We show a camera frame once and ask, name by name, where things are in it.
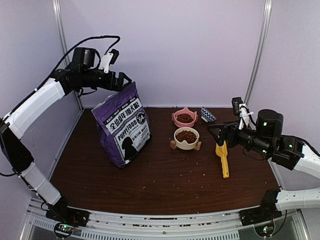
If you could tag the blue white patterned bowl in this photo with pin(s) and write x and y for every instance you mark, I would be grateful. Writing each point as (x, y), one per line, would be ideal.
(207, 116)

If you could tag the purple pet food bag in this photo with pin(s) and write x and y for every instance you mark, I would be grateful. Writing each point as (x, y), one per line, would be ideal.
(122, 125)

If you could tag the brown kibble in cream bowl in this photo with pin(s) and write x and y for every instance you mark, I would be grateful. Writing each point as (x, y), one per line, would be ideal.
(186, 135)

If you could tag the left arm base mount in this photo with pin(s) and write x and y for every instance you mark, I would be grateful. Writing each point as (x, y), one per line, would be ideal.
(66, 226)

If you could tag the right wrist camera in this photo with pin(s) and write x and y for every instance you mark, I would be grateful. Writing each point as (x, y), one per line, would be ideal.
(245, 116)

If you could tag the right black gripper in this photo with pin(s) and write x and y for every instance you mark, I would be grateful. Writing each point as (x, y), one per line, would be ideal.
(231, 128)

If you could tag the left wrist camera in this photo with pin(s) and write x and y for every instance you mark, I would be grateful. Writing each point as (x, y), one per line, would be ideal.
(108, 59)

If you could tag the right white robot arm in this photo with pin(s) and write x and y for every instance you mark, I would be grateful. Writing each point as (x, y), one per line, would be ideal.
(163, 181)

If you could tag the cream cat-ear pet bowl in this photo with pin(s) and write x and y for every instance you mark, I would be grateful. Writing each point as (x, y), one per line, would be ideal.
(187, 128)

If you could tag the brown kibble in pink bowl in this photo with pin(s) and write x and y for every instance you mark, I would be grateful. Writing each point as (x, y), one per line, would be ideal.
(184, 118)

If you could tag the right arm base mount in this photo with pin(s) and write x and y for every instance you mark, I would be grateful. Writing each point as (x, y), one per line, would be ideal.
(262, 220)

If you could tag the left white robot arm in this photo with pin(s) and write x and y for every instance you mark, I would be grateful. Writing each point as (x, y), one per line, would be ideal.
(80, 73)

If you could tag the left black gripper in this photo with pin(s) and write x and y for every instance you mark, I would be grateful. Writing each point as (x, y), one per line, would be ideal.
(110, 85)

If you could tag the yellow plastic food scoop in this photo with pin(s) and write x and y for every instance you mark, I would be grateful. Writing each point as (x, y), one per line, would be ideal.
(222, 153)

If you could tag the front aluminium frame rail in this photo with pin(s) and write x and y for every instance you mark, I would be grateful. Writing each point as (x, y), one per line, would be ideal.
(223, 225)

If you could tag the wooden bowl stand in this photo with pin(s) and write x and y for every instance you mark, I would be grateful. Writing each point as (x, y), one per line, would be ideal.
(185, 146)

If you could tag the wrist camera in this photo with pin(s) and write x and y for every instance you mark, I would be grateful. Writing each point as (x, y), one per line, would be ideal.
(245, 116)
(108, 59)

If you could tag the left aluminium corner post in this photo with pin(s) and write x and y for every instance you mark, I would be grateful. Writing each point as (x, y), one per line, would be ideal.
(63, 43)

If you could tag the pink cat-ear pet bowl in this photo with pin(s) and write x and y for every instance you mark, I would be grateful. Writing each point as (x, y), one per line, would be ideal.
(194, 114)

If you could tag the right aluminium corner post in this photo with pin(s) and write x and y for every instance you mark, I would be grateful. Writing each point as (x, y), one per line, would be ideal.
(264, 30)

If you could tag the aluminium corner post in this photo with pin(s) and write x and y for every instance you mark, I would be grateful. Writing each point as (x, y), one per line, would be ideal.
(63, 43)
(264, 30)

